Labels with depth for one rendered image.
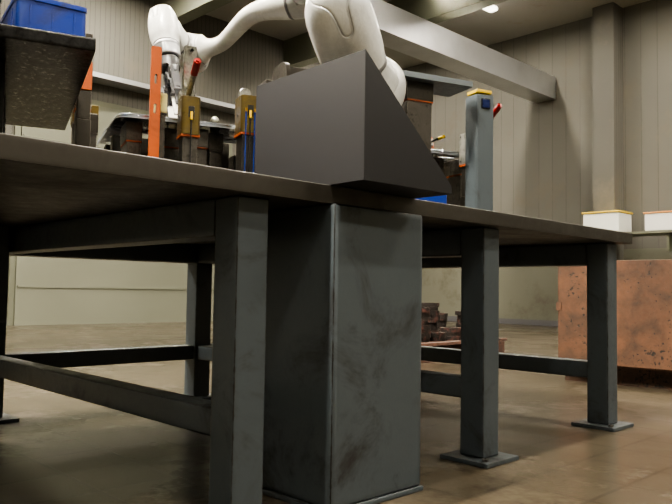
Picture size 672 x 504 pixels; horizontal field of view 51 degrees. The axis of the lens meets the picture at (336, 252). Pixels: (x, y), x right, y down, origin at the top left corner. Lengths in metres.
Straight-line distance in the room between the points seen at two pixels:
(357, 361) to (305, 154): 0.48
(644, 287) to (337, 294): 2.59
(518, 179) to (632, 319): 7.57
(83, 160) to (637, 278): 3.15
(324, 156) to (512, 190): 9.87
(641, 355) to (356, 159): 2.69
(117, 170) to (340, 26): 0.67
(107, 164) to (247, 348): 0.46
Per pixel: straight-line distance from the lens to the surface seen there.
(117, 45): 10.17
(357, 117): 1.50
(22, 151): 1.18
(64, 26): 1.91
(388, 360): 1.64
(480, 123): 2.46
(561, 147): 11.06
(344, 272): 1.53
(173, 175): 1.29
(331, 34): 1.67
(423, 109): 2.34
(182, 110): 2.21
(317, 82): 1.61
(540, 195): 11.11
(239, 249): 1.41
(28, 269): 9.19
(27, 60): 1.86
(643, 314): 3.91
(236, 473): 1.46
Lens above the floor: 0.47
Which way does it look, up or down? 3 degrees up
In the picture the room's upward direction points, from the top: 1 degrees clockwise
